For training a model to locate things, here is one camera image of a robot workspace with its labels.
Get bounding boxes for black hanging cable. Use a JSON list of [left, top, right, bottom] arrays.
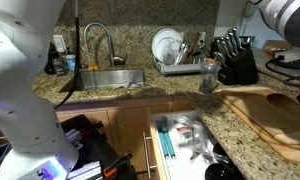
[[53, 0, 82, 111]]

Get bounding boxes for large wooden cutting board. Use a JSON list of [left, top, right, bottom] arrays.
[[214, 86, 300, 165]]

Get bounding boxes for clear soap bottle blue label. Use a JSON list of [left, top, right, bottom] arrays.
[[65, 54, 77, 72]]

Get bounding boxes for black robot cart with clamps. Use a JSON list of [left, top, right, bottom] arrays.
[[0, 114, 138, 180]]

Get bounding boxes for small dark bottle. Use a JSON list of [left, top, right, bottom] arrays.
[[52, 54, 70, 77]]

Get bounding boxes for stainless steel tap spout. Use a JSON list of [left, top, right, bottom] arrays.
[[83, 22, 117, 68]]

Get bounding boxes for steel cutlery bunch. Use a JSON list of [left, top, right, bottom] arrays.
[[174, 31, 204, 66]]

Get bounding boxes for stainless steel sink basin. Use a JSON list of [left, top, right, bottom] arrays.
[[57, 67, 147, 93]]

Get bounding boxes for black knife block with knives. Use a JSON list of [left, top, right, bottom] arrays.
[[211, 27, 260, 86]]

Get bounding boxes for black measuring cup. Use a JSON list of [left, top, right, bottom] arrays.
[[211, 142, 232, 162]]

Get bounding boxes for black round pan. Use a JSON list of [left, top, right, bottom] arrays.
[[204, 163, 236, 180]]

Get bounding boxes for orange brown tray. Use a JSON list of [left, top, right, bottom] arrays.
[[262, 39, 293, 56]]

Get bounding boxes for orange sponge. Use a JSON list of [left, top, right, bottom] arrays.
[[87, 62, 100, 71]]

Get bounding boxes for wooden kitchen drawer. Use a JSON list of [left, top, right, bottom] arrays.
[[148, 109, 245, 180]]

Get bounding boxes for wooden spoon with long handle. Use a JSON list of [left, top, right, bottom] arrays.
[[266, 92, 300, 112]]

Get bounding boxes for teal handled utensils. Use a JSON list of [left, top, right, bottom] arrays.
[[155, 116, 177, 160]]

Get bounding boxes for wooden cabinet doors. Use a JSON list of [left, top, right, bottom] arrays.
[[54, 96, 191, 175]]

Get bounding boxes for clear plastic bag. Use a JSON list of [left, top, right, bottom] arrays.
[[174, 114, 218, 163]]

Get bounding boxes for small wooden cutting board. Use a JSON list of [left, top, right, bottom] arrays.
[[221, 88, 300, 146]]

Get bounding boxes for dark green glass bottle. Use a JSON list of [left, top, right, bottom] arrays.
[[43, 41, 58, 75]]

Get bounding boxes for grey dish rack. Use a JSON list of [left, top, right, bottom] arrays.
[[152, 54, 208, 76]]

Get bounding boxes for steel drawer handle bar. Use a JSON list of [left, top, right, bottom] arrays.
[[142, 130, 158, 180]]

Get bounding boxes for steel tap lever handle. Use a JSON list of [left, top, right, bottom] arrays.
[[112, 55, 128, 67]]

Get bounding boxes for clear plastic container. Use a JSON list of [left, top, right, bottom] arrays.
[[162, 39, 185, 66]]

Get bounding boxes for white plate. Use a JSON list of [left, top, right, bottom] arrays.
[[151, 28, 184, 65]]

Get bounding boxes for clear glass jar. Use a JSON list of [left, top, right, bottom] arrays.
[[198, 59, 222, 95]]

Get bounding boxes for white wall outlet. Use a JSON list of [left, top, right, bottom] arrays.
[[52, 34, 67, 54]]

